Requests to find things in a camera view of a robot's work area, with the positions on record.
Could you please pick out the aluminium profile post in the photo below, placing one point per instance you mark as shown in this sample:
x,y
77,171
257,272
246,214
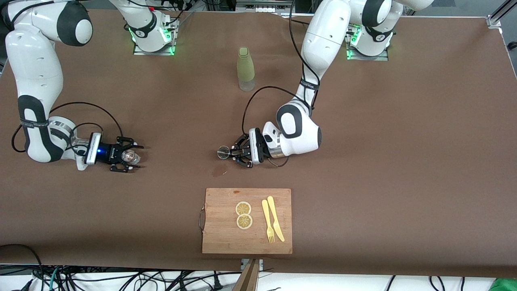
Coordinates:
x,y
248,279

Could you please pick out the aluminium frame rail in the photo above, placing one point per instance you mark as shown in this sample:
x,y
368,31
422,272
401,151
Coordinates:
x,y
494,20

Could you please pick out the yellow plastic fork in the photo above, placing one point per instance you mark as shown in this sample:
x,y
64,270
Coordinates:
x,y
265,214

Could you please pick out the brown table cloth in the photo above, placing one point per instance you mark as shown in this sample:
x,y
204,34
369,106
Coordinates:
x,y
404,202

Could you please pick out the green cloth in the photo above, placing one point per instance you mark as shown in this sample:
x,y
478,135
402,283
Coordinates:
x,y
505,286

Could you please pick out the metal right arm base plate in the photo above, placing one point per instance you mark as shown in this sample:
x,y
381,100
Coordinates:
x,y
161,53

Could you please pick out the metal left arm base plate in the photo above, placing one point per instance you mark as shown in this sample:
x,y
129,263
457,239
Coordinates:
x,y
379,57

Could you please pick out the yellow plastic knife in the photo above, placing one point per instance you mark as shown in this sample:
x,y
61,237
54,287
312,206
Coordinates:
x,y
278,232

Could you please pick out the small clear glass beaker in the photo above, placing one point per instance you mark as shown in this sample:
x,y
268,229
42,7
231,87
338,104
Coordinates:
x,y
130,155

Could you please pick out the green sleeved glass bottle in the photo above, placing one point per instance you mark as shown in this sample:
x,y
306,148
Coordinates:
x,y
245,68

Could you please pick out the liquid spill puddle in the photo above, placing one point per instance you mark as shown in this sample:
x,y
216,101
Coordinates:
x,y
219,172

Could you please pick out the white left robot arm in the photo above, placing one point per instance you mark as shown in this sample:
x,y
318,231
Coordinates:
x,y
323,40

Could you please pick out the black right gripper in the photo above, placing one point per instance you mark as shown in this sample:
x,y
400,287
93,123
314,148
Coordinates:
x,y
108,154

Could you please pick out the wooden cutting board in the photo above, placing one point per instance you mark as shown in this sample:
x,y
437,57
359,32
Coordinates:
x,y
222,234

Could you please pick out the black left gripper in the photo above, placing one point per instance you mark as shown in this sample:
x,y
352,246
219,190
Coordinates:
x,y
243,153

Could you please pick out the lemon slice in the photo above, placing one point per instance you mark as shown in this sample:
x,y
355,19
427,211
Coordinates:
x,y
243,208
244,221

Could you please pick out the grey power strip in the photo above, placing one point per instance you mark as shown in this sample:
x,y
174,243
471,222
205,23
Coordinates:
x,y
262,7

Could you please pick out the steel double jigger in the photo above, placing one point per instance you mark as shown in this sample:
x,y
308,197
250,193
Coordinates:
x,y
223,152

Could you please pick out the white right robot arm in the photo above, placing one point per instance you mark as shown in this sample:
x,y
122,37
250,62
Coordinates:
x,y
36,60

